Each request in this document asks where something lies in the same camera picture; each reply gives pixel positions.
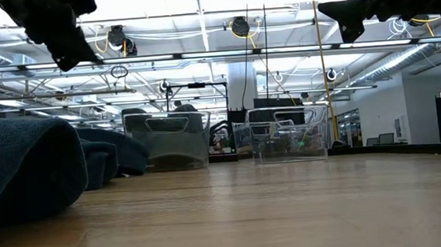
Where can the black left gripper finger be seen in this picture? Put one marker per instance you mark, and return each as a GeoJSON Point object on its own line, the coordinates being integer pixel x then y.
{"type": "Point", "coordinates": [73, 52]}

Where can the black aluminium table frame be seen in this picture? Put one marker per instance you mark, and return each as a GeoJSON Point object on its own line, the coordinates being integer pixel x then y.
{"type": "Point", "coordinates": [401, 149]}

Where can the long linear ceiling light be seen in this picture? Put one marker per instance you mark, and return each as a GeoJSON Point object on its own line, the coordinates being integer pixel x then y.
{"type": "Point", "coordinates": [142, 59]}

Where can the dark office chair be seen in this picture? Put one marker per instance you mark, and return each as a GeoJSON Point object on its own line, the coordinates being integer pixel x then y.
{"type": "Point", "coordinates": [386, 138]}
{"type": "Point", "coordinates": [372, 141]}

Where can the black gantry frame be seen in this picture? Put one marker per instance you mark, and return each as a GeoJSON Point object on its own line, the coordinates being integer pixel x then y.
{"type": "Point", "coordinates": [196, 85]}

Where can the white building pillar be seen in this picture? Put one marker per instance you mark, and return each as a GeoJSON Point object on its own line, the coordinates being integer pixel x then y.
{"type": "Point", "coordinates": [237, 83]}

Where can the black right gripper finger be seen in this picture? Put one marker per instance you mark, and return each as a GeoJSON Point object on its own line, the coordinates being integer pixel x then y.
{"type": "Point", "coordinates": [353, 15]}

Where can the blue denim baseball cap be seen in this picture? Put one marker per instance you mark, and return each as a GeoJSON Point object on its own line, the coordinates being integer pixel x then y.
{"type": "Point", "coordinates": [129, 153]}
{"type": "Point", "coordinates": [99, 167]}
{"type": "Point", "coordinates": [21, 164]}

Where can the clear plastic storage bin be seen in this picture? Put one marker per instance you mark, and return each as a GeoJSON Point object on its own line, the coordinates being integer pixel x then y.
{"type": "Point", "coordinates": [130, 145]}
{"type": "Point", "coordinates": [261, 155]}

